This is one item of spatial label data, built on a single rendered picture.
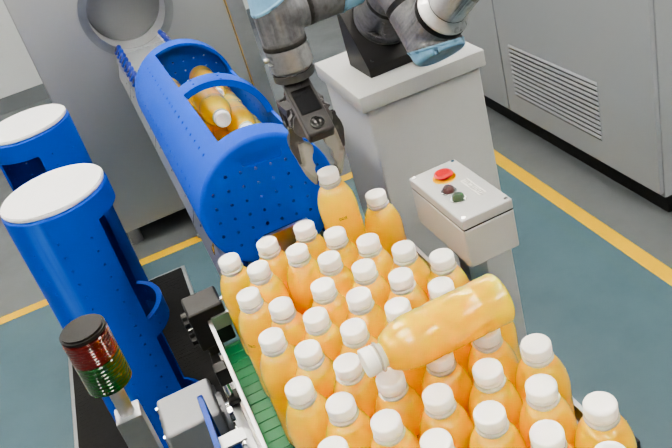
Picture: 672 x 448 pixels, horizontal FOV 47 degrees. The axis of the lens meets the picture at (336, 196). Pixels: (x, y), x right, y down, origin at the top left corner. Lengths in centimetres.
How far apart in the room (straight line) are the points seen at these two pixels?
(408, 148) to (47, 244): 93
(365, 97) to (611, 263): 149
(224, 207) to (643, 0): 175
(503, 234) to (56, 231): 115
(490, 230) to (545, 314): 145
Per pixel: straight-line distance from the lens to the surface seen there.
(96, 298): 215
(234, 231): 156
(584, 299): 284
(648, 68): 292
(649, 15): 283
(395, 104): 179
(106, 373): 111
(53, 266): 211
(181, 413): 152
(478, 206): 135
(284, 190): 156
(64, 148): 269
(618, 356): 262
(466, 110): 188
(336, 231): 136
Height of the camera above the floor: 182
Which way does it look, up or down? 29 degrees down
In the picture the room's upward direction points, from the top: 17 degrees counter-clockwise
